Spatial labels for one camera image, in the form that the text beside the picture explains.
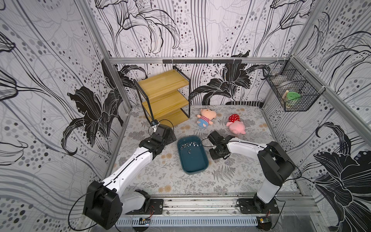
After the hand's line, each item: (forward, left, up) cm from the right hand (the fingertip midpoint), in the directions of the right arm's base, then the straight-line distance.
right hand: (215, 153), depth 94 cm
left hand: (+2, +29, +16) cm, 33 cm away
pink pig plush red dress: (+17, -15, +8) cm, 24 cm away
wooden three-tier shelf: (+37, +34, +18) cm, 53 cm away
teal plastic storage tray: (-1, +15, +1) cm, 15 cm away
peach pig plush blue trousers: (+26, +4, +8) cm, 28 cm away
